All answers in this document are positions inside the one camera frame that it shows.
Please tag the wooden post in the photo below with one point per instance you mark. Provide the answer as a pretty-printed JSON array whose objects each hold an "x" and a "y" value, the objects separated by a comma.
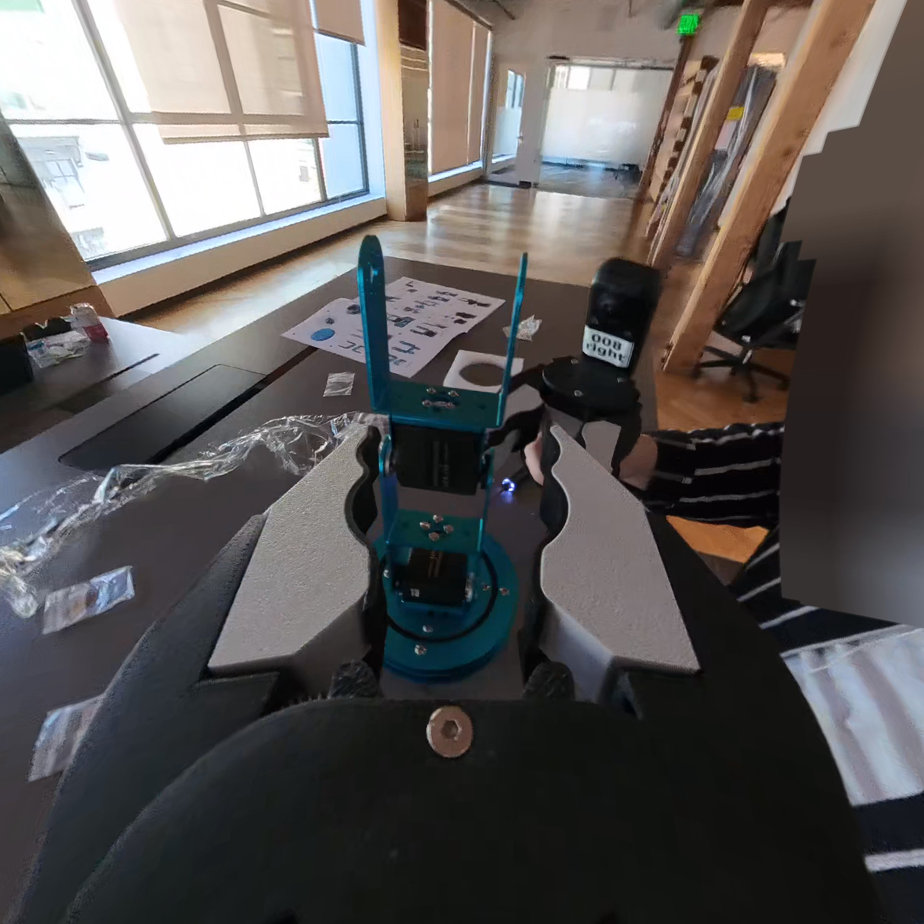
[{"x": 404, "y": 108}]

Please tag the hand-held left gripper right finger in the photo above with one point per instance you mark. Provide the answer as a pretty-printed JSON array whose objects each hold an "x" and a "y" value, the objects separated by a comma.
[{"x": 613, "y": 570}]

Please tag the cardboard box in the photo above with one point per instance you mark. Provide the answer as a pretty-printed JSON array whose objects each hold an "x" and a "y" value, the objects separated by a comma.
[{"x": 36, "y": 238}]

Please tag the clear bag with dark parts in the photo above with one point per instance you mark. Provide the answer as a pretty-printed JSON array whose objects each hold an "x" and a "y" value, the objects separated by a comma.
[{"x": 88, "y": 598}]

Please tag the blue toy robot arm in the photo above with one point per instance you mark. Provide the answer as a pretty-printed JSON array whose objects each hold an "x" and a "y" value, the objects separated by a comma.
[{"x": 433, "y": 413}]

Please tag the small clear plastic bag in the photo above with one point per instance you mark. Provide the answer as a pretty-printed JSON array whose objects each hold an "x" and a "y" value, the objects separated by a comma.
[
  {"x": 339, "y": 384},
  {"x": 61, "y": 736},
  {"x": 523, "y": 327}
]

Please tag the green exit sign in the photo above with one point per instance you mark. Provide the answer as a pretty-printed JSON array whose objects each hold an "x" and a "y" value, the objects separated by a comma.
[{"x": 689, "y": 25}]

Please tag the frosted glass partition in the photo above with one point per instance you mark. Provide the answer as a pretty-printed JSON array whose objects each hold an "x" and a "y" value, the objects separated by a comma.
[{"x": 606, "y": 115}]

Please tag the person's right forearm striped sleeve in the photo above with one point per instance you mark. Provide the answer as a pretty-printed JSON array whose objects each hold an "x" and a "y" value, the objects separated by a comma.
[{"x": 722, "y": 476}]

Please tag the neighbouring dark desk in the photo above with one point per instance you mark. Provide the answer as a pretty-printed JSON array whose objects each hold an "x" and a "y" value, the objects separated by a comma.
[{"x": 86, "y": 393}]

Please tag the large window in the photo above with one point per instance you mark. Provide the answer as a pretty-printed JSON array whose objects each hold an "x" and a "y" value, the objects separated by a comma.
[{"x": 195, "y": 180}]

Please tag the red white small packet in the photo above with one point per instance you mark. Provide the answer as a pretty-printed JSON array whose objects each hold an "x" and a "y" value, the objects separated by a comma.
[{"x": 88, "y": 323}]

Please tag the slanted wooden beam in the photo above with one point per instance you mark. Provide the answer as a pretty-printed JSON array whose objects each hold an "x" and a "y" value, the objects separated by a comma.
[
  {"x": 765, "y": 180},
  {"x": 711, "y": 130}
]

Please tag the black bag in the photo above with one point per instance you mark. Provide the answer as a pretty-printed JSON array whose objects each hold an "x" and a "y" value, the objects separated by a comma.
[{"x": 14, "y": 364}]

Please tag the crumpled clear plastic wrap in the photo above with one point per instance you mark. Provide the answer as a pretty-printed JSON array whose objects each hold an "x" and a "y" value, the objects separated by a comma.
[{"x": 216, "y": 451}]

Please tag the beige roller blind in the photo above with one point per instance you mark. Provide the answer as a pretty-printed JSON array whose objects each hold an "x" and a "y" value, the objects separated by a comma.
[
  {"x": 455, "y": 79},
  {"x": 238, "y": 79}
]

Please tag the person's striped shirt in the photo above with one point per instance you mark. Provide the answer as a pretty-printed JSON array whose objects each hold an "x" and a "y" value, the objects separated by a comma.
[{"x": 852, "y": 707}]

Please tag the black office chair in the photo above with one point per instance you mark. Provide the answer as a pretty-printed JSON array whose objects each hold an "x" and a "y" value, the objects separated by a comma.
[{"x": 765, "y": 317}]

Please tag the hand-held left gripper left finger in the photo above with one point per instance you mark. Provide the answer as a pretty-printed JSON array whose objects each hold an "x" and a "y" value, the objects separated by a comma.
[{"x": 289, "y": 570}]

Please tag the printed instruction sheet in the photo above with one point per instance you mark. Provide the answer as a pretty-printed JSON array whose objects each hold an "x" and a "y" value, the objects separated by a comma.
[{"x": 426, "y": 317}]

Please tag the person's right hand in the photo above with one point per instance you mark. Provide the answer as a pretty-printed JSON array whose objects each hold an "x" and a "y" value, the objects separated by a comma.
[{"x": 639, "y": 462}]

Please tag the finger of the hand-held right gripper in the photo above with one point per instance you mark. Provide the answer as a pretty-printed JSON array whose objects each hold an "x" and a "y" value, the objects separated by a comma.
[
  {"x": 528, "y": 373},
  {"x": 516, "y": 427}
]

